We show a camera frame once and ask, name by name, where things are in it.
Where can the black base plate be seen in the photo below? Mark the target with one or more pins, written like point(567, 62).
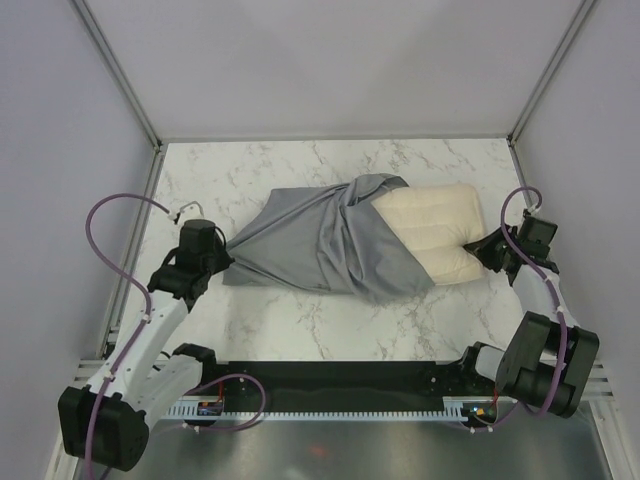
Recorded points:
point(347, 385)

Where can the aluminium left side rail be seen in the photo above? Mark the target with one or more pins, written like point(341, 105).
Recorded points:
point(118, 299)

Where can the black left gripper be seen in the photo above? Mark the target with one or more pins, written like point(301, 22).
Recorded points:
point(224, 260)

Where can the white slotted cable duct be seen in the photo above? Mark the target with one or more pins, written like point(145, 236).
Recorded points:
point(450, 411)

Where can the grey pillowcase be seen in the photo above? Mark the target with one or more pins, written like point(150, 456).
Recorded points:
point(327, 240)

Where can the aluminium corner post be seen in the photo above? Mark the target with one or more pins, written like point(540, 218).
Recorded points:
point(552, 67)
point(99, 39)

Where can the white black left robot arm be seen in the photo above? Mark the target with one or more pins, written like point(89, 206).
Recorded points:
point(108, 421)

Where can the metal front panel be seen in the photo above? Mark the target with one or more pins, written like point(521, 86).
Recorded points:
point(524, 447)

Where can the aluminium left corner post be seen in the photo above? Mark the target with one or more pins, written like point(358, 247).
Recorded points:
point(99, 39)

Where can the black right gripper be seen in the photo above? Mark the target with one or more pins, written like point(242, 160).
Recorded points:
point(482, 249)

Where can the aluminium right corner post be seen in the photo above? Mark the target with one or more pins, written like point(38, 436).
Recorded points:
point(552, 67)

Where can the aluminium right side rail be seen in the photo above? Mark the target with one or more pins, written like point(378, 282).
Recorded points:
point(532, 274)

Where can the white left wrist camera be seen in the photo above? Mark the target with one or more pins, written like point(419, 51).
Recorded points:
point(190, 210)

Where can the beige pillow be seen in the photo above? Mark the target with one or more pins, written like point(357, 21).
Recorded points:
point(434, 224)

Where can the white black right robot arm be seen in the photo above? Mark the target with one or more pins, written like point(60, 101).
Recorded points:
point(548, 361)

